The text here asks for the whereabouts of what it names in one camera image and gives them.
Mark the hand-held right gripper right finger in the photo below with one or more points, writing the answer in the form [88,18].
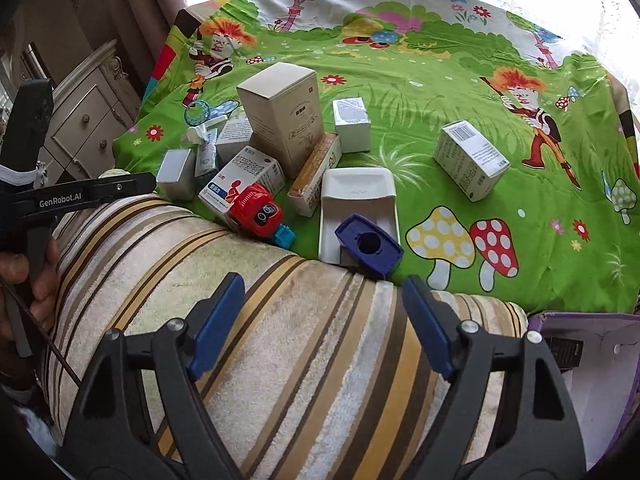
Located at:
[429,330]

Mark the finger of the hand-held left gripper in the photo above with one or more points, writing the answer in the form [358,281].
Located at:
[131,184]

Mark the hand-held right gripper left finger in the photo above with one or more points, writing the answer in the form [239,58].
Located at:
[216,327]

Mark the teal white box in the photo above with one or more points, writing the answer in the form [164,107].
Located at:
[206,157]

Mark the purple white cardboard box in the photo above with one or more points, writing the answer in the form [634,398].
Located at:
[595,385]

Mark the long yellow box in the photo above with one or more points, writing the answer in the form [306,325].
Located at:
[315,175]

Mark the person's left hand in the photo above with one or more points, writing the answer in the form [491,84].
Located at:
[47,285]

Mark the small grey box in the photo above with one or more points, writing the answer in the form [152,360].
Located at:
[172,172]

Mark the cream carved nightstand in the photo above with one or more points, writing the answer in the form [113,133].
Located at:
[85,120]

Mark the white plastic tube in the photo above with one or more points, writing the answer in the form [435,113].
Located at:
[195,135]

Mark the brown striped plush blanket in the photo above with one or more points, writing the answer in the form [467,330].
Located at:
[300,340]

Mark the blue white medicine box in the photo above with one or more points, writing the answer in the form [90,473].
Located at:
[240,170]

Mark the small white printed box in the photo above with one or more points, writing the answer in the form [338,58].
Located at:
[234,135]

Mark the red toy car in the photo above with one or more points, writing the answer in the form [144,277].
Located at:
[247,207]

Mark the white plastic tray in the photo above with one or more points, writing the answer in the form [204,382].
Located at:
[355,190]

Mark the white barcode medicine box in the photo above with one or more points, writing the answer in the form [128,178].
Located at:
[470,165]

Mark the tall beige cardboard box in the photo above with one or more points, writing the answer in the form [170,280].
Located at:
[285,110]

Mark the brown curtain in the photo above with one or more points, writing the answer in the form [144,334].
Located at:
[150,10]

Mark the small white glossy box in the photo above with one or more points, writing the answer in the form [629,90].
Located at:
[352,132]

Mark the green cartoon printed blanket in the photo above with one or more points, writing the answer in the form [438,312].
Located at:
[425,110]

